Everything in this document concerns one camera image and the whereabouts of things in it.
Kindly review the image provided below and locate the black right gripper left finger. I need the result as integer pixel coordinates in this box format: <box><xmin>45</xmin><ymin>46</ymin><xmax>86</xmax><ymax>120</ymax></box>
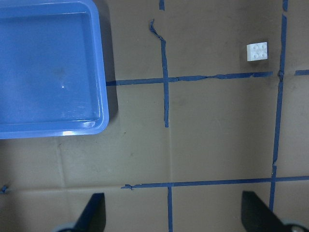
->
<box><xmin>73</xmin><ymin>193</ymin><xmax>106</xmax><ymax>232</ymax></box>

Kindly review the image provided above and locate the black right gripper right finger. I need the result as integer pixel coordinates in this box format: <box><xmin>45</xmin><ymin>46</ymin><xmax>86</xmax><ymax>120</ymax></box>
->
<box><xmin>241</xmin><ymin>191</ymin><xmax>288</xmax><ymax>232</ymax></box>

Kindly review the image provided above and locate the white square building block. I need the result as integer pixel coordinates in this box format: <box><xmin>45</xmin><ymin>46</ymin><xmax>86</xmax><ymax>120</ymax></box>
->
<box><xmin>246</xmin><ymin>42</ymin><xmax>268</xmax><ymax>62</ymax></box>

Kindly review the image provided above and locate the blue plastic tray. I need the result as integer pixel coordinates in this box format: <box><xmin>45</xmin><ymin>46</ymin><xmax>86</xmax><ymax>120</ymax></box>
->
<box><xmin>0</xmin><ymin>0</ymin><xmax>109</xmax><ymax>139</ymax></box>

